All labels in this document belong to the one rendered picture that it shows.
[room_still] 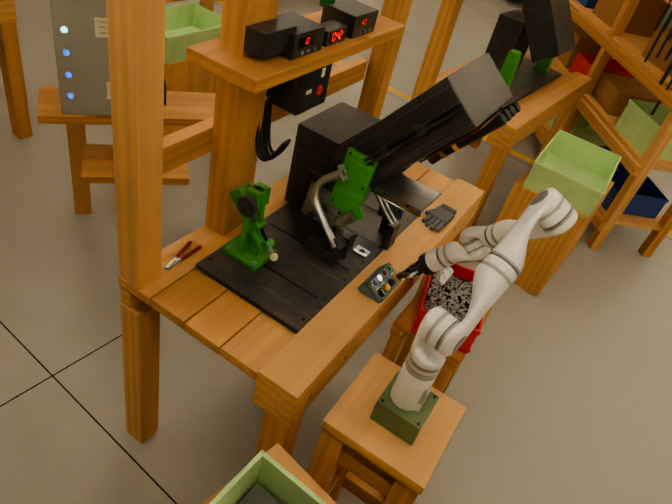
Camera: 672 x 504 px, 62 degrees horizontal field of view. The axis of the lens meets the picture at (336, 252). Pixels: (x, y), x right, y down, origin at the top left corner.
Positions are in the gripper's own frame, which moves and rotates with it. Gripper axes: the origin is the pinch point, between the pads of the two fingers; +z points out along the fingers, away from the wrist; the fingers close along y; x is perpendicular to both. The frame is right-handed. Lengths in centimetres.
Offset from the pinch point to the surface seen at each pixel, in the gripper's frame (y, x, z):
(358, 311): 20.8, -0.2, 6.3
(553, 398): -89, 118, 34
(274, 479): 84, 11, -2
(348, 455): 57, 27, 6
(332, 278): 13.9, -12.4, 14.8
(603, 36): -334, -16, -14
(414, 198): -18.6, -18.7, -8.8
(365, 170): -4.1, -36.7, -8.4
